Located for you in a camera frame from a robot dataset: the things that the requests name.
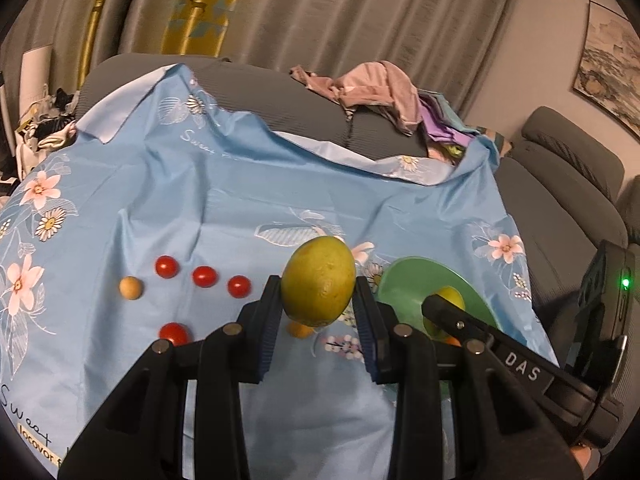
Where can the green plate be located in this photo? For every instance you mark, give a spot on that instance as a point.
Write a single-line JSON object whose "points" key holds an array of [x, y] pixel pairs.
{"points": [[405, 285]]}

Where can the yellow lemon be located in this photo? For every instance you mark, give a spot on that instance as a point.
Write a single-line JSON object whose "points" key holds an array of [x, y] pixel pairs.
{"points": [[452, 297]]}

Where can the yellow patterned curtain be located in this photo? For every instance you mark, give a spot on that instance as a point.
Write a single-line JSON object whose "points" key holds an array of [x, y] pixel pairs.
{"points": [[205, 5]]}

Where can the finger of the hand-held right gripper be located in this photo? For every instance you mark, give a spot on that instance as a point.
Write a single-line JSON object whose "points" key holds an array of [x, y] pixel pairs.
{"points": [[460, 322]]}

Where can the framed wall painting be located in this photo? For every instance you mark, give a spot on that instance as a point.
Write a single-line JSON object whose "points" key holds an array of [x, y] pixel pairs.
{"points": [[607, 65]]}

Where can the black and white clutter pile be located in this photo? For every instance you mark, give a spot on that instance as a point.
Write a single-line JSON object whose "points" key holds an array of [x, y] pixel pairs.
{"points": [[47, 125]]}

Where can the white board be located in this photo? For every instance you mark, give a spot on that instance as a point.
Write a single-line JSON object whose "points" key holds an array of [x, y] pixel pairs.
{"points": [[36, 80]]}

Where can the purple garment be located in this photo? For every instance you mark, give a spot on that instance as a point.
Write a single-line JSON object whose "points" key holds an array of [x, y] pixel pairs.
{"points": [[445, 130]]}

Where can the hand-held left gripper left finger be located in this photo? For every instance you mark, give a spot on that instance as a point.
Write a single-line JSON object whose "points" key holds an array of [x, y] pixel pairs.
{"points": [[266, 332]]}

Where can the green mango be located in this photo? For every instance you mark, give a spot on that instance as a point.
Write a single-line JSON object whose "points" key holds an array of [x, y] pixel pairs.
{"points": [[318, 280]]}

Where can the grey curtain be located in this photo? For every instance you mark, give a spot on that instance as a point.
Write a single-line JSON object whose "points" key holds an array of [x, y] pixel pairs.
{"points": [[350, 5]]}

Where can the red cherry tomato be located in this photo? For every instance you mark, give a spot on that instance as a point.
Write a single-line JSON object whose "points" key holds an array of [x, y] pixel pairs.
{"points": [[174, 332], [204, 276], [166, 266], [239, 286]]}

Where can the grey sofa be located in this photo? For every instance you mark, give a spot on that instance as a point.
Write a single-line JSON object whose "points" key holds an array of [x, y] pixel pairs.
{"points": [[310, 105]]}

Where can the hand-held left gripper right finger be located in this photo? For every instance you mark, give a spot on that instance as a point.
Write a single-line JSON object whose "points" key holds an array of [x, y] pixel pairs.
{"points": [[369, 340]]}

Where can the blue floral cloth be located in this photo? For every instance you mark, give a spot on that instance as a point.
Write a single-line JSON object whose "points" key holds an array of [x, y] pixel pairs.
{"points": [[200, 200]]}

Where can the small beige round fruit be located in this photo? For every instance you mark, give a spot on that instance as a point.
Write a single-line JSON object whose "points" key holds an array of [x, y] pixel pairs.
{"points": [[131, 288]]}

